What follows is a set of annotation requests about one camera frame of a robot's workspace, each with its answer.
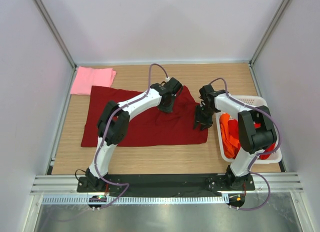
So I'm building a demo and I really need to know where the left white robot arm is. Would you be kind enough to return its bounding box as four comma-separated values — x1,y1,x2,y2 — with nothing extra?
77,77,183,192

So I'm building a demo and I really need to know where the orange t-shirt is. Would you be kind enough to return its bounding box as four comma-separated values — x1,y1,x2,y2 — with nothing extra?
219,113,241,159

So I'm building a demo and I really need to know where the white slotted cable duct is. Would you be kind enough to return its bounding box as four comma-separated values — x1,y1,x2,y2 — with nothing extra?
42,194,229,206

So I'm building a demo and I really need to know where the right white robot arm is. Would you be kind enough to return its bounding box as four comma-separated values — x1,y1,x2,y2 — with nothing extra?
193,84,279,190

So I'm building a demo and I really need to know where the bright red t-shirt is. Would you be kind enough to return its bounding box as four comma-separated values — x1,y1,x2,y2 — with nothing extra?
232,119,277,161

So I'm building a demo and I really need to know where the folded pink t-shirt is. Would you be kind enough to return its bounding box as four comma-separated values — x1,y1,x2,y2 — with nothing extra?
70,66,117,96

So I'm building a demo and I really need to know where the dark red t-shirt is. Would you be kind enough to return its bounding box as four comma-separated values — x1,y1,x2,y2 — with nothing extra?
81,86,208,148

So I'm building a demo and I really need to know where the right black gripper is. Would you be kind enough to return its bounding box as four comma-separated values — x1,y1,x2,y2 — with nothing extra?
193,105,217,131

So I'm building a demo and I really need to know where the white plastic basket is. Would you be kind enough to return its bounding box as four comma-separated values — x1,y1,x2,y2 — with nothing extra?
215,95,282,165

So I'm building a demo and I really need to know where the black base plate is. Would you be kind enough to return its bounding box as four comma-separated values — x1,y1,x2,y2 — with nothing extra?
77,174,255,198

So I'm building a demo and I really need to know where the aluminium frame rail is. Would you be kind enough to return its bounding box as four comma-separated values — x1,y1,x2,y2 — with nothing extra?
30,142,83,195

